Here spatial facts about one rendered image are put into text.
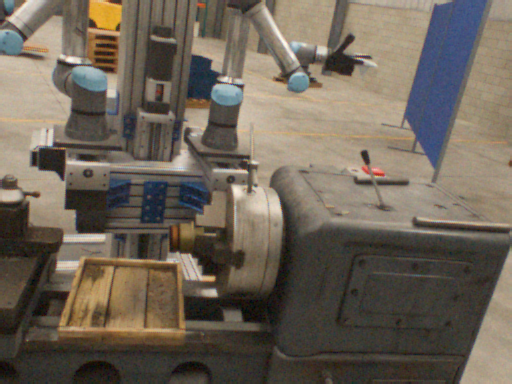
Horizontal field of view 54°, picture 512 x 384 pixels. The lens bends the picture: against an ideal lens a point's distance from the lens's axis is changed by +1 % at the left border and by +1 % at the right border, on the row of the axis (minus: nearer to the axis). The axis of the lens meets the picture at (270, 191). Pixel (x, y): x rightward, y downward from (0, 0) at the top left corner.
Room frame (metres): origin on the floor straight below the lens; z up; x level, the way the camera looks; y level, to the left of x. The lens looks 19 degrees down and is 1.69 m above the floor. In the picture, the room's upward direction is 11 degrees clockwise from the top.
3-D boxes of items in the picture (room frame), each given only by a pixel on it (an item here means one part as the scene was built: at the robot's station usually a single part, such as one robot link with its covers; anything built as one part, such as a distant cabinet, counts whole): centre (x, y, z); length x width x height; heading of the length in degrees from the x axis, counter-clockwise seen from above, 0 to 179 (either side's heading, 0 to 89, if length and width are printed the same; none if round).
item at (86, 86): (1.72, 0.69, 1.33); 0.13 x 0.12 x 0.14; 46
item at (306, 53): (2.07, -0.02, 1.56); 0.11 x 0.08 x 0.09; 93
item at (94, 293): (1.19, 0.33, 0.89); 0.36 x 0.30 x 0.04; 15
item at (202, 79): (8.41, 1.72, 0.39); 1.20 x 0.80 x 0.79; 131
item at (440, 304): (1.38, -0.33, 1.06); 0.59 x 0.48 x 0.39; 105
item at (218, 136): (1.92, 0.24, 1.21); 0.15 x 0.15 x 0.10
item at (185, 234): (1.22, 0.20, 1.08); 0.09 x 0.09 x 0.09; 16
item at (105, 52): (10.30, 3.72, 0.36); 1.26 x 0.86 x 0.73; 134
